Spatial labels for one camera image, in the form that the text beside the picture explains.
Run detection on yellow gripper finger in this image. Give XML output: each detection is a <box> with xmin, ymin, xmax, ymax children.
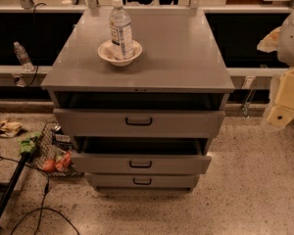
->
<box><xmin>261</xmin><ymin>67</ymin><xmax>294</xmax><ymax>132</ymax></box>

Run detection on clear plastic water bottle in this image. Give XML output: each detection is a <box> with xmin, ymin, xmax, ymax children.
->
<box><xmin>109</xmin><ymin>0</ymin><xmax>133</xmax><ymax>60</ymax></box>

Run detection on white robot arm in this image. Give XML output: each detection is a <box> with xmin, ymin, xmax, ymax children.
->
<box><xmin>257</xmin><ymin>10</ymin><xmax>294</xmax><ymax>132</ymax></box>

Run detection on white paper bowl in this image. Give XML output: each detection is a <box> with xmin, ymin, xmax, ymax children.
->
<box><xmin>97</xmin><ymin>40</ymin><xmax>142</xmax><ymax>67</ymax></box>

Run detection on small bottle on ledge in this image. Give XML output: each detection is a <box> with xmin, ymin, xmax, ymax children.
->
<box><xmin>14</xmin><ymin>42</ymin><xmax>34</xmax><ymax>72</ymax></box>

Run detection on grey drawer cabinet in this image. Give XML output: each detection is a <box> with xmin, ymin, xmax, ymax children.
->
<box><xmin>40</xmin><ymin>7</ymin><xmax>236</xmax><ymax>192</ymax></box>

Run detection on grey middle drawer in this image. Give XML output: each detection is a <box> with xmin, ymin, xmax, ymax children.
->
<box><xmin>72</xmin><ymin>138</ymin><xmax>212</xmax><ymax>175</ymax></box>

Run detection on grey drawer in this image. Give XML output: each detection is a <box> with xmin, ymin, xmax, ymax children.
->
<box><xmin>72</xmin><ymin>138</ymin><xmax>212</xmax><ymax>175</ymax></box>
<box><xmin>54</xmin><ymin>109</ymin><xmax>224</xmax><ymax>138</ymax></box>
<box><xmin>84</xmin><ymin>173</ymin><xmax>199</xmax><ymax>189</ymax></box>

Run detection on grey bottom drawer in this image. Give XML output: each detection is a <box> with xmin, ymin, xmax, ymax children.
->
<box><xmin>84</xmin><ymin>173</ymin><xmax>199</xmax><ymax>189</ymax></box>

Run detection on grey top drawer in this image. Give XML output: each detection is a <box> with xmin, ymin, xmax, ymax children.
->
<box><xmin>54</xmin><ymin>109</ymin><xmax>224</xmax><ymax>138</ymax></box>

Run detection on red snack packet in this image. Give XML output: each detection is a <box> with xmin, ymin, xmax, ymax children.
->
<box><xmin>56</xmin><ymin>151</ymin><xmax>72</xmax><ymax>172</ymax></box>

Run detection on red tomato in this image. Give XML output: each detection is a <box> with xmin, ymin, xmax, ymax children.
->
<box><xmin>42</xmin><ymin>160</ymin><xmax>56</xmax><ymax>172</ymax></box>

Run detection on green snack bag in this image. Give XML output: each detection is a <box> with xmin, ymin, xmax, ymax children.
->
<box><xmin>19</xmin><ymin>132</ymin><xmax>41</xmax><ymax>155</ymax></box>

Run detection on black floor pole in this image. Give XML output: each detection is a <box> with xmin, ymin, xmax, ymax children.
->
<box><xmin>0</xmin><ymin>155</ymin><xmax>30</xmax><ymax>218</ymax></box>

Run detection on crumpled snack wrapper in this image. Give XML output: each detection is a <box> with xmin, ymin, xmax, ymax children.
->
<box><xmin>0</xmin><ymin>120</ymin><xmax>22</xmax><ymax>138</ymax></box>

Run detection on wire mesh basket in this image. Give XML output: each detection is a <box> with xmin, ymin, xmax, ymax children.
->
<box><xmin>32</xmin><ymin>121</ymin><xmax>77</xmax><ymax>177</ymax></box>

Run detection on black floor cable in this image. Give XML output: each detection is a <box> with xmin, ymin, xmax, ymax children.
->
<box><xmin>0</xmin><ymin>139</ymin><xmax>81</xmax><ymax>235</ymax></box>

